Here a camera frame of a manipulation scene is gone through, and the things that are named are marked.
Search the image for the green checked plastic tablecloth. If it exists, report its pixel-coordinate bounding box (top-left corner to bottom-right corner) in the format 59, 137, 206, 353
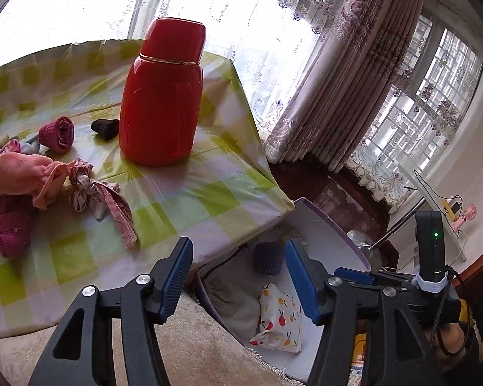
0, 39, 296, 340

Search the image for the white board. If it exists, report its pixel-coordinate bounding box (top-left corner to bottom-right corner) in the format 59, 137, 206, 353
398, 157, 468, 262

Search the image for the red thermos flask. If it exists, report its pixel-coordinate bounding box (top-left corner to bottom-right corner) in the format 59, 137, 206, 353
118, 17, 207, 167

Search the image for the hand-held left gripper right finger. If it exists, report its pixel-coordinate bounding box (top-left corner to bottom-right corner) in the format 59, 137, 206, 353
285, 239, 447, 386

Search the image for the rolled magenta sock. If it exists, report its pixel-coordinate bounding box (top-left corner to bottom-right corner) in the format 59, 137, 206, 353
38, 116, 75, 153

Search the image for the dark brown rolled sock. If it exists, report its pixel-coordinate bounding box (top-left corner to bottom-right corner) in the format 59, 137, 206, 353
90, 118, 120, 142

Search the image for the purple knitted ball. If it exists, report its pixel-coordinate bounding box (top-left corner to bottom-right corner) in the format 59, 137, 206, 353
253, 242, 284, 276

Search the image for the pink cloth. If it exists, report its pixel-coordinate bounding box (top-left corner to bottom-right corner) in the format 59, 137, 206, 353
0, 152, 71, 211

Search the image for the white and purple storage box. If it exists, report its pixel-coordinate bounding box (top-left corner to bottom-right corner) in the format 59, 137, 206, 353
193, 197, 373, 384

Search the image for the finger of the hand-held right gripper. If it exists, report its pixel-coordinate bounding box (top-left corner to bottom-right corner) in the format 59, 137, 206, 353
335, 266, 418, 289

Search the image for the sheer embroidered lace curtain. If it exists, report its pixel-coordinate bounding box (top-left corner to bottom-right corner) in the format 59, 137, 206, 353
129, 0, 339, 137

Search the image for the pink handheld fan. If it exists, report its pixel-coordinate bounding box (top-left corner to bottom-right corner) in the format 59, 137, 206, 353
453, 203, 478, 234

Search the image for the light blue sock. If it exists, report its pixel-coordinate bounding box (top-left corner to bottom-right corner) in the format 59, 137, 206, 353
0, 137, 49, 159

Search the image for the mauve floral curtain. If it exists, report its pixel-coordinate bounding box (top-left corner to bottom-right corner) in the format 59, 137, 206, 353
263, 0, 427, 173

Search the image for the white window frame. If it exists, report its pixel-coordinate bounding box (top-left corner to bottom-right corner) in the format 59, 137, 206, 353
127, 0, 174, 41

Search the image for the magenta knitted sock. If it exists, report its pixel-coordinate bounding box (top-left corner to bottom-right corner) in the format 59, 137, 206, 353
0, 195, 35, 259

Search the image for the yellow fabric item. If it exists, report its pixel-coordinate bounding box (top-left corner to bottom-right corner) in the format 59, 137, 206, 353
459, 301, 483, 350

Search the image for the metal pole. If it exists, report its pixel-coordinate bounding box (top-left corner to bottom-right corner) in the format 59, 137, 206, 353
370, 199, 425, 250

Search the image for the fruit print cloth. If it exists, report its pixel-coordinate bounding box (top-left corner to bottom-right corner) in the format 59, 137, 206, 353
249, 283, 303, 355

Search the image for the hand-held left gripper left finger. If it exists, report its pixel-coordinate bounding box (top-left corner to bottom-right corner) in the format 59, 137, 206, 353
27, 236, 194, 386

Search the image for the grey cloth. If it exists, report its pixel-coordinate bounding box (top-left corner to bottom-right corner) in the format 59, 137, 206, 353
203, 267, 274, 338

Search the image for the clear plastic bag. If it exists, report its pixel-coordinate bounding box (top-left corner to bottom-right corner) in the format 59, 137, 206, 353
346, 229, 381, 266

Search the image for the patterned fabric scrunchie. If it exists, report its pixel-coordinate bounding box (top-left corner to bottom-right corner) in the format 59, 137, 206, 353
68, 158, 138, 251

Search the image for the black cable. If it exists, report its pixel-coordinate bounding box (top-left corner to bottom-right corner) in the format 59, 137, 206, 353
430, 264, 468, 358

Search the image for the person's right hand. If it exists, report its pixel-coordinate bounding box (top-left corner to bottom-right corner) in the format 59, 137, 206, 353
428, 322, 468, 360

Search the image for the short lace window curtain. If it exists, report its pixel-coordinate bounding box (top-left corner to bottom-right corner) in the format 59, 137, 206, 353
344, 12, 483, 215

